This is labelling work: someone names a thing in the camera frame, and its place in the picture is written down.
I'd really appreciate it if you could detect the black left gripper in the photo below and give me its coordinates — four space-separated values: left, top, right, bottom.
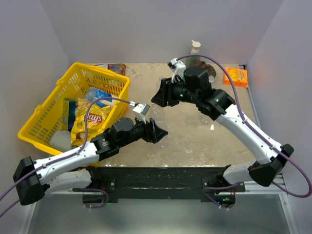
118 114 168 148

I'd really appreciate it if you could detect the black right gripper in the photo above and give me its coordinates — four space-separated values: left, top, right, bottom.
151 76 199 107

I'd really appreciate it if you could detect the clear plastic bottle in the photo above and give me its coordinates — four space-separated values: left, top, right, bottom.
152 104 168 149
156 77 163 92

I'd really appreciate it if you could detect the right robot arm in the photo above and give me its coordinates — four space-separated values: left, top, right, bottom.
151 67 294 192

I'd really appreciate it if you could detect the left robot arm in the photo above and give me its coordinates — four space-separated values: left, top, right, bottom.
13 117 168 206

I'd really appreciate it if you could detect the green soap pump bottle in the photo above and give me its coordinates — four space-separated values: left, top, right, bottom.
186 40 201 67

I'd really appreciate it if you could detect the uncapped clear bottle by bag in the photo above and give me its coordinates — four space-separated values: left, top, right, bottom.
209 76 215 83

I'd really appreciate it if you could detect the red snack bag behind basket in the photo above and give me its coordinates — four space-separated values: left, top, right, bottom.
96 63 126 76

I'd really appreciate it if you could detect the yellow Lays chips bag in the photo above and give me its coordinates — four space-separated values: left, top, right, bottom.
71 98 111 146

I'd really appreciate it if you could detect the blue white plastic package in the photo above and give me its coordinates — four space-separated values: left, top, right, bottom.
83 87 117 108

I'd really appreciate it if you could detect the orange candy box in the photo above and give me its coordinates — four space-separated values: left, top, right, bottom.
225 67 248 88

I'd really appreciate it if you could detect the yellow plastic shopping basket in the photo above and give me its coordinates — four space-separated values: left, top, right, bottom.
18 62 131 156

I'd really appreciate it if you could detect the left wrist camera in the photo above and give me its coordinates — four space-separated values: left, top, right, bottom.
132 103 150 123

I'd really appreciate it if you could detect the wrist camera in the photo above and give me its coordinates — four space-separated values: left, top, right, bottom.
167 58 186 83
132 103 150 123

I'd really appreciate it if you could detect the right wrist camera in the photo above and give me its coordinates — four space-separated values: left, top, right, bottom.
167 58 186 83

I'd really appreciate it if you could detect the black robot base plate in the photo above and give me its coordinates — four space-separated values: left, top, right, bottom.
82 167 245 208

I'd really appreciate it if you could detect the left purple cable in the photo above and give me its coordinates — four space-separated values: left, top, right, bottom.
0 97 137 217

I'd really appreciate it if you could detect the aluminium frame rail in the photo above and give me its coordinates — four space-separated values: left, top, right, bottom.
243 175 300 234

